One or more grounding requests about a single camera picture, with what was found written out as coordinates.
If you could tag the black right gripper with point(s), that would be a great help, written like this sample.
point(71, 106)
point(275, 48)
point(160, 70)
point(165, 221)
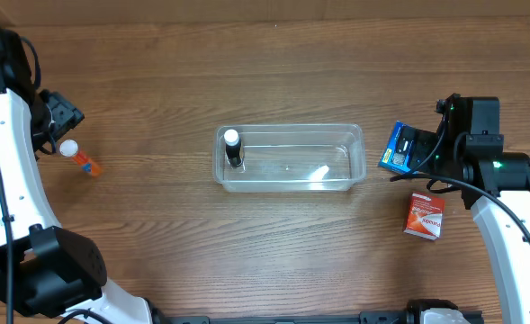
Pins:
point(422, 139)

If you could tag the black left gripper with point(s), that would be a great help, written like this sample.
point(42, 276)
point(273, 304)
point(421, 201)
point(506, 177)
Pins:
point(60, 116)

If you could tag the blue medicine box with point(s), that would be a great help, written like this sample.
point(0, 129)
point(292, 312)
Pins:
point(387, 153)

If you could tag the orange tube with white cap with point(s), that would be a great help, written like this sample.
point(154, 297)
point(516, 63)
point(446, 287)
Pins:
point(70, 149)

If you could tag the dark bottle with white cap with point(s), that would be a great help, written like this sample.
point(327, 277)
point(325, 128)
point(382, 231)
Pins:
point(233, 148)

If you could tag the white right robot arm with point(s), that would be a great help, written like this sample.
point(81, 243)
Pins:
point(467, 155)

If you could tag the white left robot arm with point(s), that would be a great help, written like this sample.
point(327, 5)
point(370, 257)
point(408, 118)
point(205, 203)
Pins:
point(45, 269)

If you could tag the clear plastic container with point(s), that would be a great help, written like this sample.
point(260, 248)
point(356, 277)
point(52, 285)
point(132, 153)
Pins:
point(292, 158)

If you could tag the red and white medicine box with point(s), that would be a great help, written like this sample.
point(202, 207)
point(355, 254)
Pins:
point(425, 216)

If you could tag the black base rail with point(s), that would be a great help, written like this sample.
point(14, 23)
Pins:
point(416, 311)

